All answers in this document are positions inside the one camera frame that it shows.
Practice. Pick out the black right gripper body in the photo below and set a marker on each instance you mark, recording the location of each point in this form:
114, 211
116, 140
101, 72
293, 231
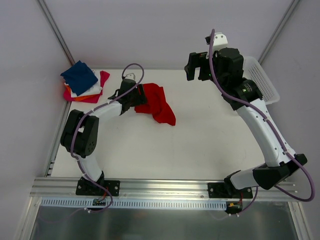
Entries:
196, 65

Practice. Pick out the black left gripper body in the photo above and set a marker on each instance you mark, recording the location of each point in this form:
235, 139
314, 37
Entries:
139, 95

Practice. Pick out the red t shirt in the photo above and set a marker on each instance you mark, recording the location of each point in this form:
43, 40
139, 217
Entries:
156, 105

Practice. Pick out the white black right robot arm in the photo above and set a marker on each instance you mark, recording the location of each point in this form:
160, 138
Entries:
225, 69

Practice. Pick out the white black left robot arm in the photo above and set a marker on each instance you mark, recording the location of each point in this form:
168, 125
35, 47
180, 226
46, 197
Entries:
80, 133

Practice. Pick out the folded white t shirt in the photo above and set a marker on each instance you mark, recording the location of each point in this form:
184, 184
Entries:
94, 90

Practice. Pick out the folded orange t shirt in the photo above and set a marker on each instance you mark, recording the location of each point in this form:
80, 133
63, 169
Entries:
87, 98

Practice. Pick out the white perforated plastic basket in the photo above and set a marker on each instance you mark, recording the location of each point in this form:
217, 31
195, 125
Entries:
252, 70

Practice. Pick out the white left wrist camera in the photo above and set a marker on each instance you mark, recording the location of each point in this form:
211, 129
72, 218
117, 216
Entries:
130, 76

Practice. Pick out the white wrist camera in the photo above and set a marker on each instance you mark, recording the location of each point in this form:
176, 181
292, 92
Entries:
130, 76
220, 41

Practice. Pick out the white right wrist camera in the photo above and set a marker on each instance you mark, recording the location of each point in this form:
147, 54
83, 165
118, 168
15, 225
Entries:
220, 41

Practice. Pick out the right aluminium corner post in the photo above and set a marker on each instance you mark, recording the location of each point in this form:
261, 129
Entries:
288, 14

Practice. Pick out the aluminium corner post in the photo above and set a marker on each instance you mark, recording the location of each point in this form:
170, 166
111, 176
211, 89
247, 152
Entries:
56, 30
288, 14

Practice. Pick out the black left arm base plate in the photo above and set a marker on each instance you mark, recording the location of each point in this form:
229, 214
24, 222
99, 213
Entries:
87, 188

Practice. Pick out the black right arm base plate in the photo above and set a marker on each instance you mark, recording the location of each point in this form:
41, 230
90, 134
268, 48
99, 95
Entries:
217, 190

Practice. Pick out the aluminium extrusion mounting rail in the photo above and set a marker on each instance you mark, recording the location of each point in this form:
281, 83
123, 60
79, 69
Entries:
153, 189

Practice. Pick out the left aluminium corner post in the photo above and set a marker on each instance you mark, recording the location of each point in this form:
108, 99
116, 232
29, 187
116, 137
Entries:
56, 30

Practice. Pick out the white slotted cable duct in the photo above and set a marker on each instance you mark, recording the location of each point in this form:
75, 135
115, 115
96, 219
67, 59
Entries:
134, 203

